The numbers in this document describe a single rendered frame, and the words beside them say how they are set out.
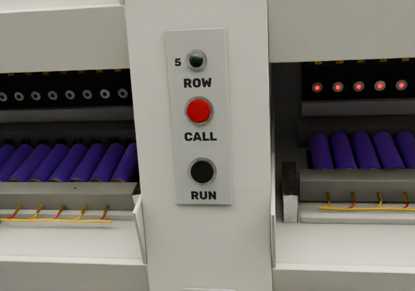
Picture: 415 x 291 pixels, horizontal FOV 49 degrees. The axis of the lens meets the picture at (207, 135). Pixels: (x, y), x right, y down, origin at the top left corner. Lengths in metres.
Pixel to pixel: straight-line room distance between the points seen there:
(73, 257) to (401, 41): 0.29
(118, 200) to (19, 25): 0.16
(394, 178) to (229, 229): 0.15
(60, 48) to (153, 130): 0.09
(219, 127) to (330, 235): 0.13
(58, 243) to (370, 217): 0.25
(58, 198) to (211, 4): 0.22
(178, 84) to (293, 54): 0.08
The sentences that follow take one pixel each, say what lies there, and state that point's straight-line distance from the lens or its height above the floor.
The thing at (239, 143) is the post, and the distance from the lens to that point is 0.31.
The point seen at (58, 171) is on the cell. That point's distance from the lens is 0.46.
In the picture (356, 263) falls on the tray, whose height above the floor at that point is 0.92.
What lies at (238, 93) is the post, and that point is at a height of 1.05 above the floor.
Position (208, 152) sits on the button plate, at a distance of 0.31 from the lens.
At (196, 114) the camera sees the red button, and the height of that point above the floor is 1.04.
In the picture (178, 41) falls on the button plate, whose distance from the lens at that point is 0.30.
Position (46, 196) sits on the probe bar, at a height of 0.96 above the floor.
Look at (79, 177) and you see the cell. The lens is 0.44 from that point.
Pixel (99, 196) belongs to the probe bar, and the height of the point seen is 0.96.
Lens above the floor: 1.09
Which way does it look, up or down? 13 degrees down
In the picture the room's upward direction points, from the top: 3 degrees counter-clockwise
